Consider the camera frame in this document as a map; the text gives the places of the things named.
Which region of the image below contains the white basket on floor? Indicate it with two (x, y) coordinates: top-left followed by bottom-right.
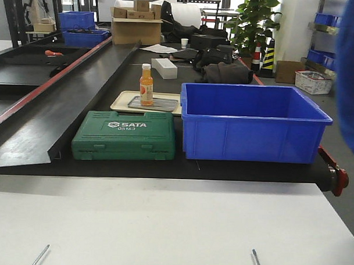
(295, 70), (332, 95)

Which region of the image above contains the beige plastic tray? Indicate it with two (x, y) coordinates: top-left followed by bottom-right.
(110, 91), (181, 116)

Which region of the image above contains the orange juice bottle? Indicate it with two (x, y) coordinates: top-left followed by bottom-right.
(140, 63), (153, 106)

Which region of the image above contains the orange handled tool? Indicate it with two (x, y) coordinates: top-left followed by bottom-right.
(44, 50), (63, 57)

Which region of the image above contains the dark cloth bundle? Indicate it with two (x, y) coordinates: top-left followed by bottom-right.
(195, 62), (253, 84)

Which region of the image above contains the blue crate on left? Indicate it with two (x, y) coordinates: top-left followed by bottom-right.
(62, 30), (110, 48)

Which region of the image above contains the potted green plant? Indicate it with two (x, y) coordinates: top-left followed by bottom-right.
(226, 0), (282, 55)

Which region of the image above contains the red white traffic cone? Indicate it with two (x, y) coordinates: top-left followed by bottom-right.
(251, 42), (261, 72)

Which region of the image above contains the green SATA tool case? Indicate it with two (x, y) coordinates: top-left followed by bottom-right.
(71, 111), (176, 160)

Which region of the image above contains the large cardboard box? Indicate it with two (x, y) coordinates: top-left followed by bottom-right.
(110, 6), (162, 45)

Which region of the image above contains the white foam block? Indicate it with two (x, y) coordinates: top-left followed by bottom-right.
(151, 58), (178, 80)

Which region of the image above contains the red conveyor end bracket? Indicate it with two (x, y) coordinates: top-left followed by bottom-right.
(318, 145), (349, 197)

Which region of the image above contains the white paper cup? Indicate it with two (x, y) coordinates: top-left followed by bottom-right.
(181, 38), (188, 49)

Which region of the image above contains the large blue plastic bin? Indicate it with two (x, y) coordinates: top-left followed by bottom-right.
(180, 83), (332, 164)

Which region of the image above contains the brown cardboard box on floor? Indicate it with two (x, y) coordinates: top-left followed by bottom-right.
(276, 60), (305, 84)

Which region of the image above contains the yellow black traffic cone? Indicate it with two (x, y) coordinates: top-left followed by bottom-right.
(258, 39), (276, 78)

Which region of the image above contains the green-handled screwdriver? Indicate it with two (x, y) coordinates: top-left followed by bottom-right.
(31, 244), (50, 265)
(252, 249), (261, 265)

